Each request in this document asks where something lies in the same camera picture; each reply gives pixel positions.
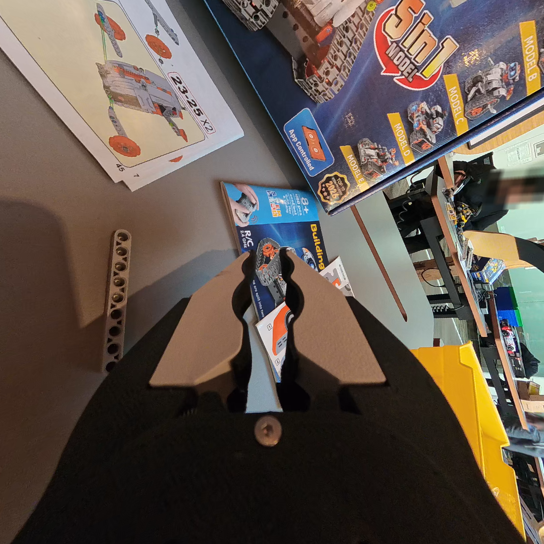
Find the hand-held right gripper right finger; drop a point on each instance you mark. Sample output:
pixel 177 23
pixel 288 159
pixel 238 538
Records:
pixel 335 340

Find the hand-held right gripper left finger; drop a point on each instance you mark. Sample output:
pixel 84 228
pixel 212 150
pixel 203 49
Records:
pixel 199 340

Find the long grey holed beam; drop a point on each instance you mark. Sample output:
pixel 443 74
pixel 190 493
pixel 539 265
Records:
pixel 117 297

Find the grey desk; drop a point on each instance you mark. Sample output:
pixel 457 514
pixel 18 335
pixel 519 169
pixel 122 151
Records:
pixel 170 212

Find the robot sticker sheet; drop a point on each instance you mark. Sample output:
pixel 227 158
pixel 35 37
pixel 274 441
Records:
pixel 276 335

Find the wooden plank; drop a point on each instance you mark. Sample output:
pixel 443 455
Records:
pixel 429 268

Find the brown-topped background table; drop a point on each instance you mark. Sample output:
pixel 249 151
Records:
pixel 444 272
pixel 493 365

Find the yellow plastic bin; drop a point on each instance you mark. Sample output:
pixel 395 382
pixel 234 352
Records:
pixel 459 382

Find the closed blue instruction booklet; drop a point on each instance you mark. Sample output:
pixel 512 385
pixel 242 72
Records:
pixel 276 212

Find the small blue toy box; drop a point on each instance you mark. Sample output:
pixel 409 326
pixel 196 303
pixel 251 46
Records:
pixel 488 270

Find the blue storage bin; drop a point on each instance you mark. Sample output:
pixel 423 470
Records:
pixel 505 306

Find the red toy car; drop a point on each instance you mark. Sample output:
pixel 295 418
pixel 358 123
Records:
pixel 509 338

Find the tan wooden chair seat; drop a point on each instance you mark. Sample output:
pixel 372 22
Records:
pixel 493 248

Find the blue toy robot box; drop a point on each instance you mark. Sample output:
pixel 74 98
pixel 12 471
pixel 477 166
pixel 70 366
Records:
pixel 361 106

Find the open white instruction booklet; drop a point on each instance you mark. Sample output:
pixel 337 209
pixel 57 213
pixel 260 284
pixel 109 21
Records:
pixel 85 85

